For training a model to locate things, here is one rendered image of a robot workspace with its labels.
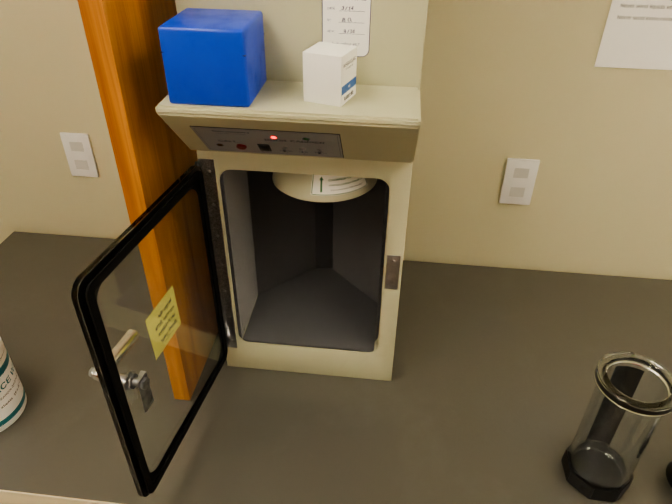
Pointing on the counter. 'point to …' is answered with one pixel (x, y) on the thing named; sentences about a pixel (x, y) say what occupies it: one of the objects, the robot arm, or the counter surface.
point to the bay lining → (299, 238)
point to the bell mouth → (322, 186)
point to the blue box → (214, 56)
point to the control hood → (315, 119)
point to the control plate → (332, 147)
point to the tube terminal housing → (304, 358)
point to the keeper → (392, 272)
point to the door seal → (107, 336)
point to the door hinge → (218, 247)
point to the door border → (100, 346)
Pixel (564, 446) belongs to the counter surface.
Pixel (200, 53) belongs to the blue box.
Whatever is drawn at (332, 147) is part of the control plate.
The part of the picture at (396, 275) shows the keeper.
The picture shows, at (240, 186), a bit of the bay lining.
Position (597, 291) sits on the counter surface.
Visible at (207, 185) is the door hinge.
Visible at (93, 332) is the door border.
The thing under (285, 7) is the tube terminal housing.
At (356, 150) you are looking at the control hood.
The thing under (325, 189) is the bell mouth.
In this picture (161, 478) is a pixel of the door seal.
